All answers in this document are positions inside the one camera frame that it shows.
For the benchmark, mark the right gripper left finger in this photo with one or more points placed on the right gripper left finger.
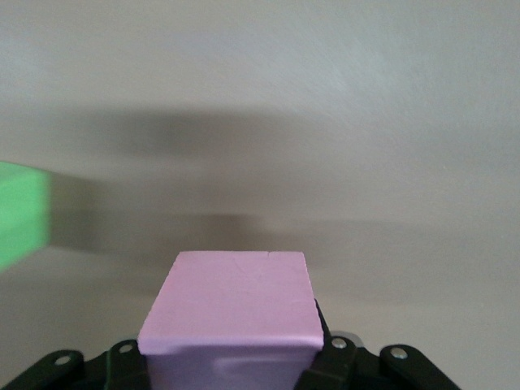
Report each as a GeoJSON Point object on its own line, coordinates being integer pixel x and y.
{"type": "Point", "coordinates": [122, 369]}

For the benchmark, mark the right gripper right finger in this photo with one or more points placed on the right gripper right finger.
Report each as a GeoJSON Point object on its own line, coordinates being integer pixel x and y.
{"type": "Point", "coordinates": [337, 361]}

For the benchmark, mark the pink foam cube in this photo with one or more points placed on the pink foam cube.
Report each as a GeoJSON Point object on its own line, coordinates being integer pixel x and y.
{"type": "Point", "coordinates": [231, 300]}

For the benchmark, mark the green foam cube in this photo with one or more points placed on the green foam cube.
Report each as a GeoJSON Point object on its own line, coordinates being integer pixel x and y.
{"type": "Point", "coordinates": [20, 211]}

